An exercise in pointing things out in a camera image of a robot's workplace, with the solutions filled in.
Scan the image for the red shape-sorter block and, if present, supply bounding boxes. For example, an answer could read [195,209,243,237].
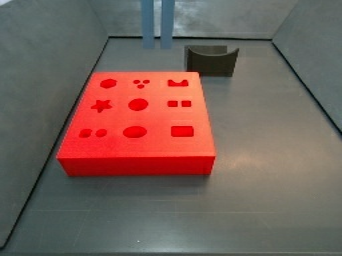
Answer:
[56,72,215,176]

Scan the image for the blue double-square peg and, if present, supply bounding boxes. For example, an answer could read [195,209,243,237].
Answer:
[140,0,175,49]

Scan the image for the black curved holder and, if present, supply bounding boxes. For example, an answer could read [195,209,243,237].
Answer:
[184,45,239,77]

